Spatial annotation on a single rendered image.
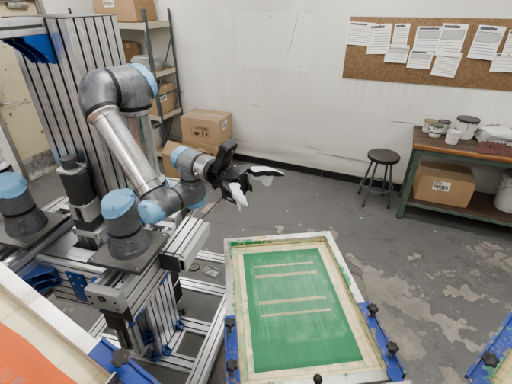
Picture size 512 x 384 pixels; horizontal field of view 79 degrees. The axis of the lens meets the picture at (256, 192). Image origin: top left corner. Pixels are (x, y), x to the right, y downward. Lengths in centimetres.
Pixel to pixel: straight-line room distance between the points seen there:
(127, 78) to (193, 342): 168
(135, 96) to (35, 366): 77
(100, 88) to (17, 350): 70
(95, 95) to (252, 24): 330
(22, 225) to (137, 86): 79
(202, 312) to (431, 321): 172
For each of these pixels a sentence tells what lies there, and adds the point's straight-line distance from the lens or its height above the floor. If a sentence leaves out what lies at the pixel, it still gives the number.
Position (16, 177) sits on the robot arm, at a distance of 153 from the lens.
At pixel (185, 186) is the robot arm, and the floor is 159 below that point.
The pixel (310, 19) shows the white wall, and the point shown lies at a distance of 392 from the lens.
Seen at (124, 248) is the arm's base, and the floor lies 131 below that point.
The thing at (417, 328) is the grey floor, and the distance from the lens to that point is 278.
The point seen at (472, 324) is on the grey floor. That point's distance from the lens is 301.
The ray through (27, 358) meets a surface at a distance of 103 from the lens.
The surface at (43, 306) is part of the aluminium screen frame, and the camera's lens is 103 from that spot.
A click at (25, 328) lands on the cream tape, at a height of 136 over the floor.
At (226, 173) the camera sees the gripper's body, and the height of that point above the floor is 168.
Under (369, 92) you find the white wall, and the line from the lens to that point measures 390.
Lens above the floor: 207
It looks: 32 degrees down
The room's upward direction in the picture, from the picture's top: straight up
